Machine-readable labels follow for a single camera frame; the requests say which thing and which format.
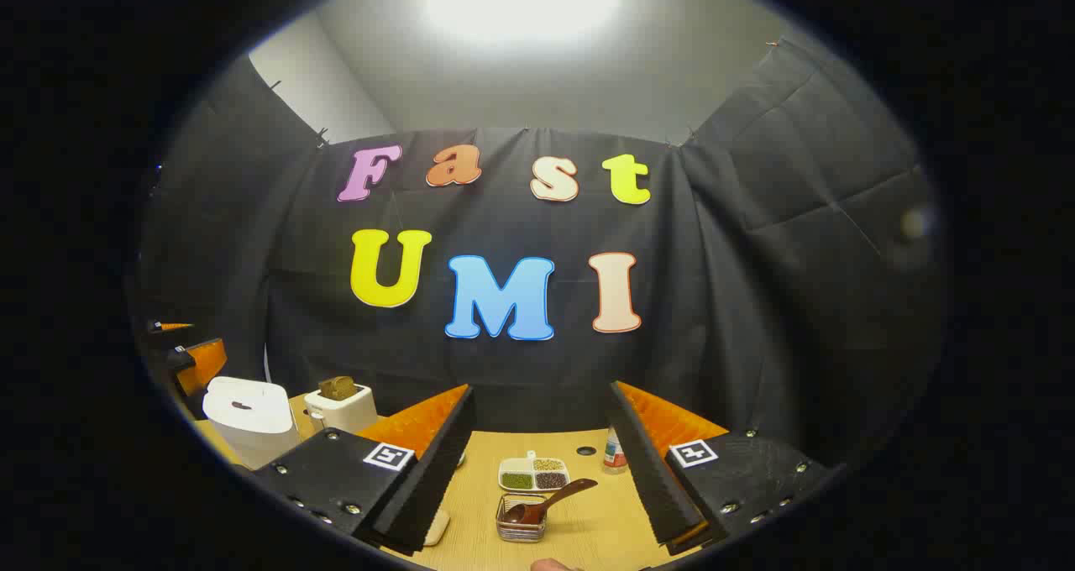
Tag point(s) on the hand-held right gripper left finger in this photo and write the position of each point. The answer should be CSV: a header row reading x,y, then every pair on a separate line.
x,y
432,479

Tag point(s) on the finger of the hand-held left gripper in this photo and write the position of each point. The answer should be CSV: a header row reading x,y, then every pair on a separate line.
x,y
206,363
175,327

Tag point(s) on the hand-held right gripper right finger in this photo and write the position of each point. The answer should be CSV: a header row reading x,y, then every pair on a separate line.
x,y
651,479

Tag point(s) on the white rice cooker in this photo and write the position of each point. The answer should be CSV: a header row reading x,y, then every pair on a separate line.
x,y
252,420

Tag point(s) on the clear square chopstick holder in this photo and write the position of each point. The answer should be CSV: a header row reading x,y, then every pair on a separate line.
x,y
521,531

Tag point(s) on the brown wooden spoon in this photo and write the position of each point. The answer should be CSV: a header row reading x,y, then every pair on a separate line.
x,y
550,500

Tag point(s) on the clear plastic water bottle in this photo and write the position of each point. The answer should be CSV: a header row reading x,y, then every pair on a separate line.
x,y
614,453

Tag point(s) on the white divided bean dish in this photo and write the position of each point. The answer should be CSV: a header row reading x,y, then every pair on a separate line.
x,y
534,474

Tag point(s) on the white toaster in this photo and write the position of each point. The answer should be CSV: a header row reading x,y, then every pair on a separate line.
x,y
346,411

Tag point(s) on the brown toast slice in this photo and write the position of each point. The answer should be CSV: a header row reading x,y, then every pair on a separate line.
x,y
338,388

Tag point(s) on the black backdrop cloth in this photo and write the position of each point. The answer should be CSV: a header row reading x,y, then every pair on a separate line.
x,y
739,319

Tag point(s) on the ceiling light panel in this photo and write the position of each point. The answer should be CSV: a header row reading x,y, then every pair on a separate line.
x,y
521,0

